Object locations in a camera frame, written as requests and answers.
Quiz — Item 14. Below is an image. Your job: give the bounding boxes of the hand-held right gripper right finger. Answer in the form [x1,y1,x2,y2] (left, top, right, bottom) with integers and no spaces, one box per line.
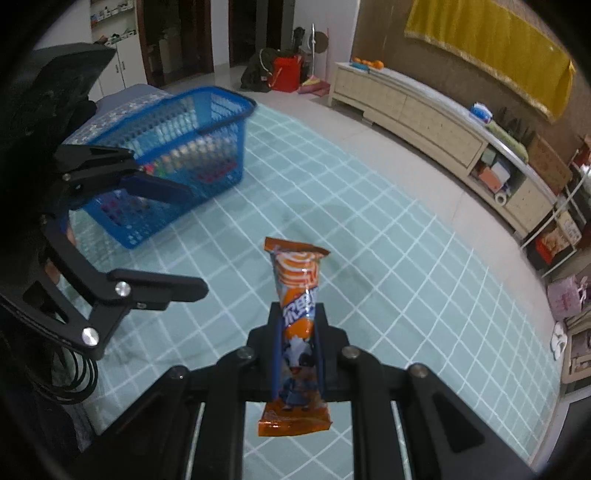
[313,304,536,480]

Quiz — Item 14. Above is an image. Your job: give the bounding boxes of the white slippers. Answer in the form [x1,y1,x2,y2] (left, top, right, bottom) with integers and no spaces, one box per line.
[549,320,570,358]

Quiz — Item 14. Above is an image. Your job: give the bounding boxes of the black bag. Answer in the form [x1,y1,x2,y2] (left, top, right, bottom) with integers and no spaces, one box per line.
[240,47,278,92]

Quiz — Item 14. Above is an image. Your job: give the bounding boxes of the green folded cloth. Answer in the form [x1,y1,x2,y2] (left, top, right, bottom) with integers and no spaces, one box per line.
[487,121,529,160]

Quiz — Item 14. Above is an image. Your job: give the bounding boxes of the black cable loop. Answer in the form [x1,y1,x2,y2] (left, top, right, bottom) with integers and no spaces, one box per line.
[28,342,100,407]

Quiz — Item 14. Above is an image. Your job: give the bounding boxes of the white pole with disc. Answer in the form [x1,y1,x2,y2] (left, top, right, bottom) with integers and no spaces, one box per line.
[310,23,331,79]

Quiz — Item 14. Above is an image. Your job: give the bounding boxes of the white cupboard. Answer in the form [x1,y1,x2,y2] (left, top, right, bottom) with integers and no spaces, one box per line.
[90,0,139,100]

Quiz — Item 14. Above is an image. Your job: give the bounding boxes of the beige television cabinet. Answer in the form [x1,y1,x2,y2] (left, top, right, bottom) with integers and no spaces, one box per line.
[330,61,559,241]

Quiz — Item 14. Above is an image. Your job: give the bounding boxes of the boxes in cabinet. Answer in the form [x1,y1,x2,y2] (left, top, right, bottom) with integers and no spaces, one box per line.
[471,148,513,195]

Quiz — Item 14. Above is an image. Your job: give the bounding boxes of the pink bag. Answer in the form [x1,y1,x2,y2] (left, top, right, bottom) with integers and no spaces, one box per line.
[547,276,587,319]

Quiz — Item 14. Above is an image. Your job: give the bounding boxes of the long orange blue packet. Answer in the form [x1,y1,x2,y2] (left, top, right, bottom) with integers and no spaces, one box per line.
[257,237,333,438]

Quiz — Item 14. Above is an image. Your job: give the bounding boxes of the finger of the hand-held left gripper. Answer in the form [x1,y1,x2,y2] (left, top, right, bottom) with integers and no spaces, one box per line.
[52,144,195,208]
[25,217,209,361]

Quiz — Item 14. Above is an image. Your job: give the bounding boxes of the blue plastic mesh basket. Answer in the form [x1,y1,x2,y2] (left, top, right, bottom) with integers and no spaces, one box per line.
[69,86,257,250]

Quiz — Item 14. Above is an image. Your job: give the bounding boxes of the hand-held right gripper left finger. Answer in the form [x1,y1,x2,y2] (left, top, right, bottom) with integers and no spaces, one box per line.
[90,302,287,480]

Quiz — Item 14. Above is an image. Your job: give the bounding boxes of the white shelf rack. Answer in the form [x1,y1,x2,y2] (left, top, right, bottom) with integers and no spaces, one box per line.
[522,148,591,278]

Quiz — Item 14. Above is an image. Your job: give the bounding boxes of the brown cardboard box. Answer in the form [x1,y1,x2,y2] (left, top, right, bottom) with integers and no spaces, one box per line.
[526,136,573,195]

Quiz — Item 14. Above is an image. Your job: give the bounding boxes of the dark wooden door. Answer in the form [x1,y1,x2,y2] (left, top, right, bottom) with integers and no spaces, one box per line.
[228,0,282,70]
[136,0,215,88]

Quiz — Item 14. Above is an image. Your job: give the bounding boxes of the yellow cloth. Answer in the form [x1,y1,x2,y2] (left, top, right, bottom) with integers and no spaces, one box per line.
[404,0,577,123]

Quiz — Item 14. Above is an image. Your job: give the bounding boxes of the red bucket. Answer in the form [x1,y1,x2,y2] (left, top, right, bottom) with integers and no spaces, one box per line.
[268,54,303,92]

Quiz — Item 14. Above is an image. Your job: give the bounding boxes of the teal checked tablecloth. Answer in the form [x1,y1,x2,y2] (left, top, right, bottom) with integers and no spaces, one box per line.
[46,104,561,480]

